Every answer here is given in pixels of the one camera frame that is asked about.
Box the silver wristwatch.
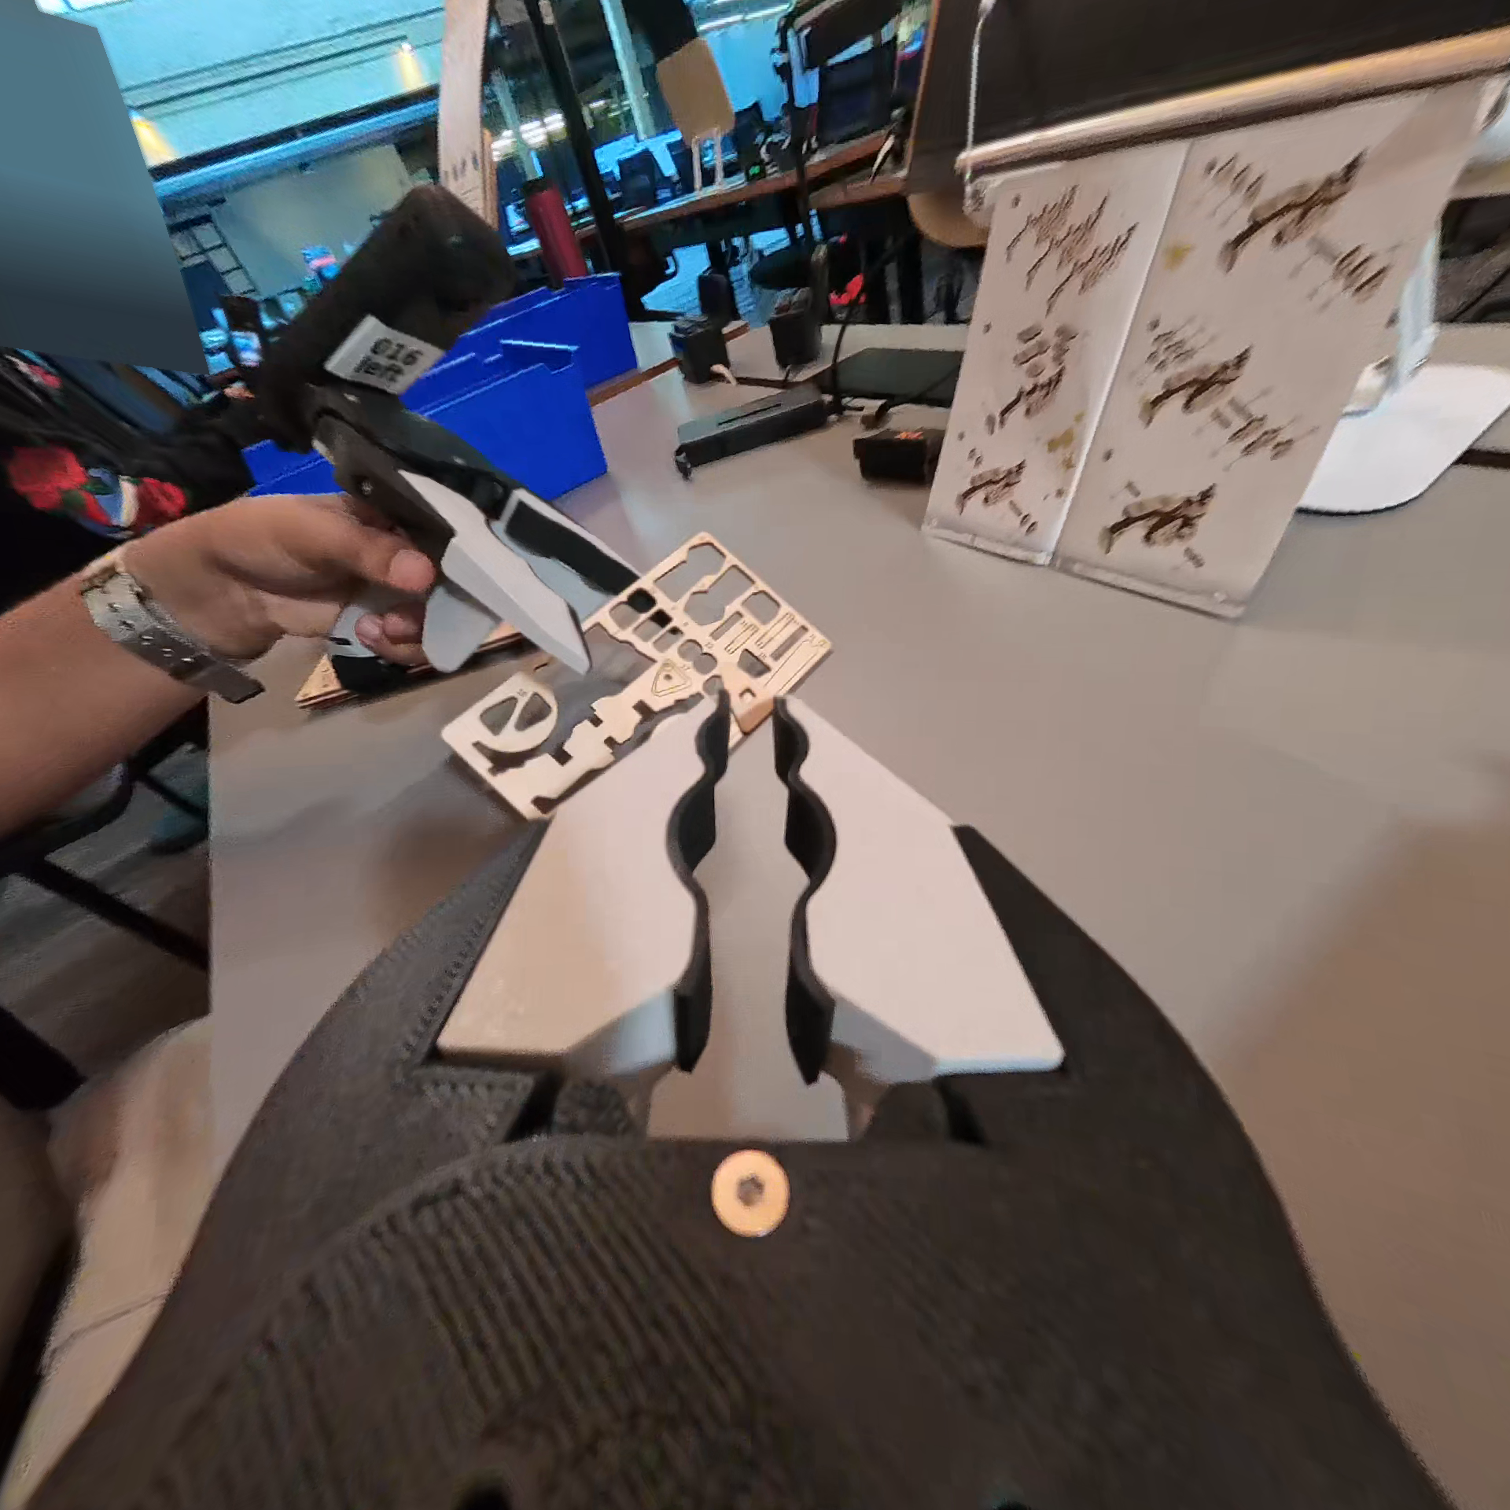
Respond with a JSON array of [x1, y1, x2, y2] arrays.
[[78, 547, 265, 707]]

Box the laser-cut wooden model sheet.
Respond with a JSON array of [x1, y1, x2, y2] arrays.
[[440, 531, 833, 824]]

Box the black chair frame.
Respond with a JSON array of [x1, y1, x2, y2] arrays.
[[0, 755, 211, 1117]]

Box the long black box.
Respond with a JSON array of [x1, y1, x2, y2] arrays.
[[673, 387, 830, 477]]

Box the person's left hand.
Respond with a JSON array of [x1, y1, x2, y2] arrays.
[[150, 493, 438, 667]]

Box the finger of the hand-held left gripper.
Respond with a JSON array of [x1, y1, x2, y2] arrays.
[[395, 466, 591, 676], [490, 482, 646, 597]]

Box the metal rod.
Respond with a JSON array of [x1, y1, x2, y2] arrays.
[[952, 22, 1510, 182]]

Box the stacked wooden model sheets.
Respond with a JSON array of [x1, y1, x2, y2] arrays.
[[294, 622, 528, 712]]

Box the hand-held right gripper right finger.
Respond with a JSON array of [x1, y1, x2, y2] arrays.
[[769, 694, 1065, 1090]]

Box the blue plastic bin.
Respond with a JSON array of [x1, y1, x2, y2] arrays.
[[240, 336, 610, 500], [445, 272, 641, 394]]

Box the grey desk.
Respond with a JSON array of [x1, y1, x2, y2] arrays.
[[202, 317, 1510, 1510]]

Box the standing illustrated instruction sheet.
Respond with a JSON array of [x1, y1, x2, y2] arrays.
[[921, 85, 1484, 622]]

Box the small black box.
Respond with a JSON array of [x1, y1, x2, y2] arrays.
[[851, 425, 947, 486]]

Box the person's left forearm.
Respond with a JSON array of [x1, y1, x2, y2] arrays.
[[0, 567, 211, 838]]

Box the white stand base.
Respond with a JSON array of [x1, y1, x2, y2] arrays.
[[1295, 354, 1510, 516]]

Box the tall wooden board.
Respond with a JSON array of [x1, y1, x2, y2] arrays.
[[436, 0, 501, 229]]

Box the red bottle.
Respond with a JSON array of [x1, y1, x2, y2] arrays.
[[522, 177, 589, 288]]

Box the black tablet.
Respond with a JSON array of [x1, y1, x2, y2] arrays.
[[828, 345, 966, 410]]

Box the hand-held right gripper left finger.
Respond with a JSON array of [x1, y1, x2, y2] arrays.
[[436, 691, 734, 1081]]

